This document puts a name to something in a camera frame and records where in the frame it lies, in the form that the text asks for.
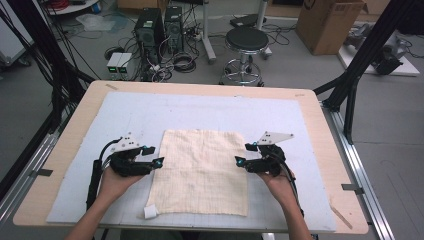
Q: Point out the person's right hand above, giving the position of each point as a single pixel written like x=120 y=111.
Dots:
x=278 y=188

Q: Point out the grey metal bracket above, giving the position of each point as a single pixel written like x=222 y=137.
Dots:
x=351 y=187
x=43 y=172

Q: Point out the black device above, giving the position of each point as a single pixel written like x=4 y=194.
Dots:
x=388 y=61

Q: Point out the cream patterned cloth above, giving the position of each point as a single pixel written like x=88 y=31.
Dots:
x=200 y=173

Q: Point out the brown cardboard box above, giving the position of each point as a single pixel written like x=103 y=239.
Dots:
x=328 y=26

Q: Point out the black round stool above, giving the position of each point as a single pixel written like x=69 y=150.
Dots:
x=246 y=40

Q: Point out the aluminium rail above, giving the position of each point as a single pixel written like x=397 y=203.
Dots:
x=356 y=166
x=30 y=166

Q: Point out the white power supply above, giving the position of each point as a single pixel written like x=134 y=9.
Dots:
x=125 y=65
x=113 y=65

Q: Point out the person's left hand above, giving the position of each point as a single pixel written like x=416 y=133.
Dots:
x=115 y=186

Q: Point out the slim black computer tower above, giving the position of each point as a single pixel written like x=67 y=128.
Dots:
x=174 y=30

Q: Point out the black metal frame strut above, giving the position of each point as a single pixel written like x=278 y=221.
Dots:
x=366 y=50

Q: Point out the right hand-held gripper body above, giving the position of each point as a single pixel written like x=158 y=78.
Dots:
x=271 y=137

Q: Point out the clear plastic bag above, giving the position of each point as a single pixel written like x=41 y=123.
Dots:
x=96 y=22

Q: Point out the thin wooden stick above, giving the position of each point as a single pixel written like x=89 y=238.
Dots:
x=340 y=215

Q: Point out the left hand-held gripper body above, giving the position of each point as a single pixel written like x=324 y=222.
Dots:
x=128 y=143

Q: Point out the flat black case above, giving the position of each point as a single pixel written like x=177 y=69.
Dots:
x=246 y=20

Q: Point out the large black computer tower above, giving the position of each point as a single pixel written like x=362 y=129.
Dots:
x=148 y=33

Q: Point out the white desk leg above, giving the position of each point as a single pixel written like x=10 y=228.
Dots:
x=207 y=33

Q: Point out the white gridded mat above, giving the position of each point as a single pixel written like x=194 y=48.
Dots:
x=206 y=110

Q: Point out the white round table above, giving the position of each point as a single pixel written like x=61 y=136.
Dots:
x=76 y=7

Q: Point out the white floor board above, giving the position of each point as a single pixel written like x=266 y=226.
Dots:
x=408 y=68

